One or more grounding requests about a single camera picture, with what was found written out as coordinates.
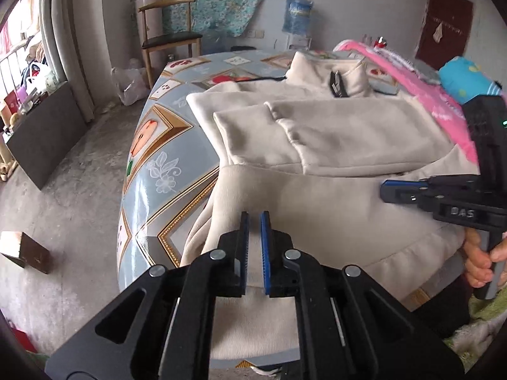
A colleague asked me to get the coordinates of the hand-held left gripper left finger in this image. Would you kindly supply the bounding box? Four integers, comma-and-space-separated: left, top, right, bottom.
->
45, 211, 250, 380

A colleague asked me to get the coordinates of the white water dispenser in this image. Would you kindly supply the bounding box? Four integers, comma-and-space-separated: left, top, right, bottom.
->
285, 32, 313, 51

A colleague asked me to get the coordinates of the fruit print tablecloth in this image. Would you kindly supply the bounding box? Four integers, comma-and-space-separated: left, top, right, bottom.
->
116, 49, 401, 369

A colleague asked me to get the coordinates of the wooden chair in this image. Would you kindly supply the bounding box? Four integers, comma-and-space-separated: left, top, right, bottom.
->
137, 0, 202, 90

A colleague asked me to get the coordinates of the red paper bag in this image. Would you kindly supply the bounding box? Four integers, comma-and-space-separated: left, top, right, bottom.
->
8, 320, 38, 355

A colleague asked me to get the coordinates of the green fuzzy cloth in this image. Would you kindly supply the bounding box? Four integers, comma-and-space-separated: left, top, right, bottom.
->
444, 293, 507, 361

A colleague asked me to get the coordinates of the clear plastic bag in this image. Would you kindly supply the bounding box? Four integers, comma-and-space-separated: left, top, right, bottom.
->
111, 59, 151, 107

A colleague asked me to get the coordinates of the cream zip jacket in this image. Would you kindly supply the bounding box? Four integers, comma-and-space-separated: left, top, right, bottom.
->
180, 51, 482, 361

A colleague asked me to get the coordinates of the brown cardboard box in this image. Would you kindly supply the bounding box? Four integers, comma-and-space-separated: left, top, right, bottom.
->
0, 230, 52, 275

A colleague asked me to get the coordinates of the blue patterned pillow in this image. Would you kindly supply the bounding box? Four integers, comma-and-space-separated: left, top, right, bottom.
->
439, 56, 507, 107

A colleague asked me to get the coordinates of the clear empty water jug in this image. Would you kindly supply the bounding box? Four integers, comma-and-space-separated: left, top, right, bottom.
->
200, 22, 226, 54

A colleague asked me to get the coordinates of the dark grey cabinet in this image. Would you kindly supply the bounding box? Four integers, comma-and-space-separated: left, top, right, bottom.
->
8, 81, 93, 191

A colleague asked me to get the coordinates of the grey curtain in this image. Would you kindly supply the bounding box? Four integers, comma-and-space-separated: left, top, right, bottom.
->
40, 0, 107, 123

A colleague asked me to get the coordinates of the person's right hand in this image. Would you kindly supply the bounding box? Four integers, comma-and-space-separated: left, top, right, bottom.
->
461, 230, 507, 288

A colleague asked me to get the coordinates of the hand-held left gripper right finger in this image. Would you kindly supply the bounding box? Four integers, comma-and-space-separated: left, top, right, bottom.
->
259, 211, 464, 380

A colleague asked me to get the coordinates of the metal window railing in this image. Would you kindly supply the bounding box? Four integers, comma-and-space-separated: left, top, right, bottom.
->
0, 40, 44, 84

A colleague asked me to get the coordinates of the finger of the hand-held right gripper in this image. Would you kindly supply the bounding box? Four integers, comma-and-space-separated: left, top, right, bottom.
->
379, 178, 434, 207

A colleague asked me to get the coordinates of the pink floral blanket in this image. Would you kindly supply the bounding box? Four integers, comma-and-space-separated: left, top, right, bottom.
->
333, 40, 480, 165

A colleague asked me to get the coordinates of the blue water bottle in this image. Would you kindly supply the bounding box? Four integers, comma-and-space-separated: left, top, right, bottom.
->
282, 0, 313, 35

